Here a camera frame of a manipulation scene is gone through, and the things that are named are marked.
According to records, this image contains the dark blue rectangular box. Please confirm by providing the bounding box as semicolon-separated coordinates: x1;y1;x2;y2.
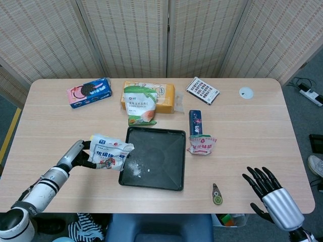
189;109;204;137

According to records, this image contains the green grey correction tape dispenser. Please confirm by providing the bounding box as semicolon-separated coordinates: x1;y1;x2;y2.
211;183;223;205

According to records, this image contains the blue pink cookie box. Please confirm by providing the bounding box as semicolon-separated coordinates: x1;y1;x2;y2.
66;77;113;109

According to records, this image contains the white powder pile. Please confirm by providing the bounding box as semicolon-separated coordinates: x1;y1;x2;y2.
127;161;152;177

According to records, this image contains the orange yellow plastic food package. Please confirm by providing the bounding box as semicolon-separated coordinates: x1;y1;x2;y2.
120;81;186;114

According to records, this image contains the clear box with coloured items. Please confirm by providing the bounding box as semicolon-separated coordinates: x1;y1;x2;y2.
211;213;249;227

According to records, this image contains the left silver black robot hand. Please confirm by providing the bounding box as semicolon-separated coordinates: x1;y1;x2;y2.
57;140;112;174

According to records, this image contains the black square plastic tray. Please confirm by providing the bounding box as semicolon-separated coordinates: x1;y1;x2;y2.
118;126;187;192

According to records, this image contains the dark blue chair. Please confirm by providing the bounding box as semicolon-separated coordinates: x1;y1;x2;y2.
104;213;214;242

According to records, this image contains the black flat device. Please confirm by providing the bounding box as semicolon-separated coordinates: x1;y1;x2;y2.
309;134;323;153

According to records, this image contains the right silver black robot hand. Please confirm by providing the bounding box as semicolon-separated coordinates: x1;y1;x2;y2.
242;166;305;231

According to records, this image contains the black shoe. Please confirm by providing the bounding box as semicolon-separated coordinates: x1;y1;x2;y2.
32;217;66;234

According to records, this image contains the white power strip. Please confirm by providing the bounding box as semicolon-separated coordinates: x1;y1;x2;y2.
299;84;323;106

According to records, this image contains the black white striped cloth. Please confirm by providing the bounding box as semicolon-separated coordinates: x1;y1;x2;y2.
68;213;105;241

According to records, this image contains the white round desk grommet cover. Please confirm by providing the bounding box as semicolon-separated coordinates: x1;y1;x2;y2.
239;86;254;99

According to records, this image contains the black cable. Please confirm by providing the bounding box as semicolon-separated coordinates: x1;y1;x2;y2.
287;77;316;89

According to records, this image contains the white snack bag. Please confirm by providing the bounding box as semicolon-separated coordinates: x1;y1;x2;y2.
87;134;135;172

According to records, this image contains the black white printed card pack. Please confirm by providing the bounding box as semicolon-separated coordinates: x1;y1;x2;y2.
186;77;220;106

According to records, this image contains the green white corn starch bag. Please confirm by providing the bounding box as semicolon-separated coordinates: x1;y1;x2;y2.
123;85;158;127

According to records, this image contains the woven folding screen panel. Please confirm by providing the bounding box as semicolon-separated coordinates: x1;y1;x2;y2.
218;0;323;85
0;64;32;106
0;0;106;85
166;0;250;79
77;0;169;79

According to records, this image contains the white sneaker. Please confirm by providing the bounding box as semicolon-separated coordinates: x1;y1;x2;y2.
307;155;323;179

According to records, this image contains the red white small packet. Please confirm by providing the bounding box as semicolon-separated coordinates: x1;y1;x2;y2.
186;135;218;155

